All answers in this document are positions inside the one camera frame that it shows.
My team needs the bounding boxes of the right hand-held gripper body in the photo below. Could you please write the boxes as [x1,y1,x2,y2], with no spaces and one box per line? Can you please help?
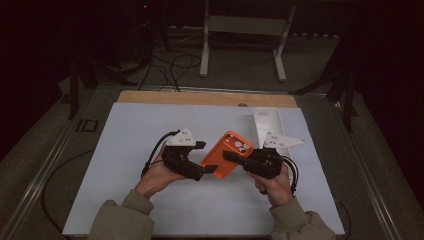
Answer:
[244,130,306,180]

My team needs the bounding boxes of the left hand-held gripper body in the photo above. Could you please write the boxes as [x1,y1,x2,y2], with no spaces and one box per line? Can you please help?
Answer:
[161,127,206,182]

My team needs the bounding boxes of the orange phone case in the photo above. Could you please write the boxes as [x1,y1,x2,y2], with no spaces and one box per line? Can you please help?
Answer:
[200,130,255,180]

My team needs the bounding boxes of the white plastic tray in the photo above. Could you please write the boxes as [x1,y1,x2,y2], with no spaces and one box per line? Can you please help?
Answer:
[251,107,296,181]

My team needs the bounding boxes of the person's right hand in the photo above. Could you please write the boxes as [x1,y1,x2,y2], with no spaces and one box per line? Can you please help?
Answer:
[248,164,295,208]

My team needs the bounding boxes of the person's left hand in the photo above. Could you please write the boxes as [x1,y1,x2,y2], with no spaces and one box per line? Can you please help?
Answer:
[134,151,188,200]

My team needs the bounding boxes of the white table mat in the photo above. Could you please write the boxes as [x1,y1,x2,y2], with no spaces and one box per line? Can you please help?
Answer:
[62,102,346,238]

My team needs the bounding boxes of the black tripod stand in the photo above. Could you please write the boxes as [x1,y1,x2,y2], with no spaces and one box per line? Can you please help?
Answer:
[67,49,138,121]
[289,66,360,134]

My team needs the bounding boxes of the white metal stand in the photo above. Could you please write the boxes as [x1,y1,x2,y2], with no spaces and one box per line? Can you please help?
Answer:
[199,0,298,83]

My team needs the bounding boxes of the left hand-held gripper cable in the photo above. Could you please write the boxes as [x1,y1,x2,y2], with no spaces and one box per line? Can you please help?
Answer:
[41,129,181,236]

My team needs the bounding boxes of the hand-held gripper cable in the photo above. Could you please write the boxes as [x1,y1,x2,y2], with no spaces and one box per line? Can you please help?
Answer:
[281,155,352,240]
[41,129,181,236]

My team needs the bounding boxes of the right hand-held gripper cable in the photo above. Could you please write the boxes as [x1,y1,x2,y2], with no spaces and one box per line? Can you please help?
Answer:
[281,155,352,240]

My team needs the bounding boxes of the black floor cables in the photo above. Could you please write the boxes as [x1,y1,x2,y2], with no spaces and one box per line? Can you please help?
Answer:
[138,53,203,93]

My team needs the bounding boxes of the small black bracket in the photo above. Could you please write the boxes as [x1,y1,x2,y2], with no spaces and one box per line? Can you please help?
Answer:
[75,118,100,133]

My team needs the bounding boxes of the metal frame rail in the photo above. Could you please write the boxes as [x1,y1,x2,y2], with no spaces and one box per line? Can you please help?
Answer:
[0,89,101,240]
[298,93,403,240]

